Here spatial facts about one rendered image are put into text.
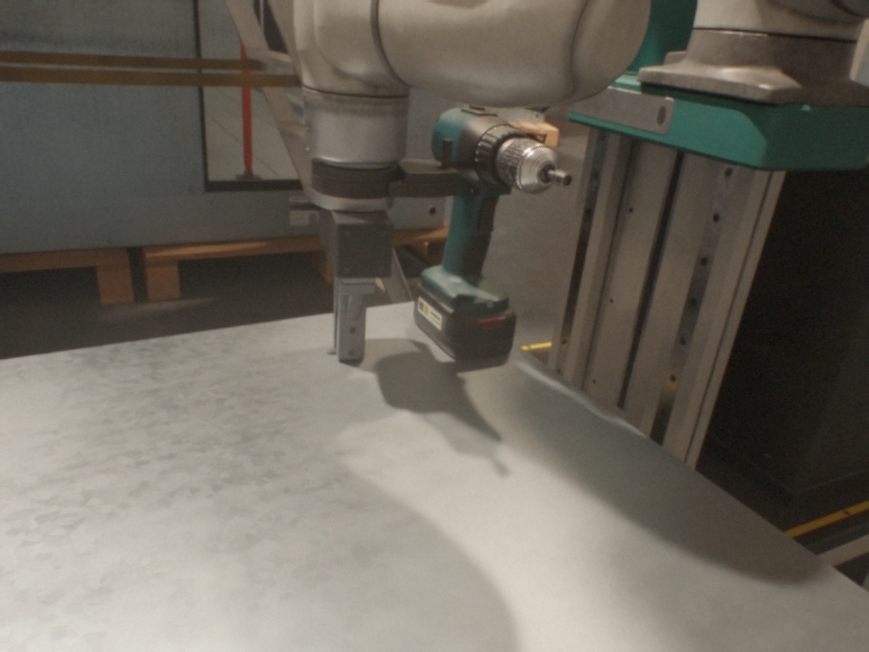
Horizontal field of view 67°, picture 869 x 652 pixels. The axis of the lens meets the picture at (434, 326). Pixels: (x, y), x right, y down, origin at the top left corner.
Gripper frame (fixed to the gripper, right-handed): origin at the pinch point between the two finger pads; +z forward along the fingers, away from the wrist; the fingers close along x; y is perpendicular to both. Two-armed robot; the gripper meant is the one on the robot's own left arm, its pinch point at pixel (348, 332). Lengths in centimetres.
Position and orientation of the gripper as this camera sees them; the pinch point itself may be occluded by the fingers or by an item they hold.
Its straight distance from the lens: 65.6
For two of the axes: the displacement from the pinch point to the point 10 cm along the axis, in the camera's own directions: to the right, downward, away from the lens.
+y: -9.6, 0.4, -2.8
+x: 2.7, 4.2, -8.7
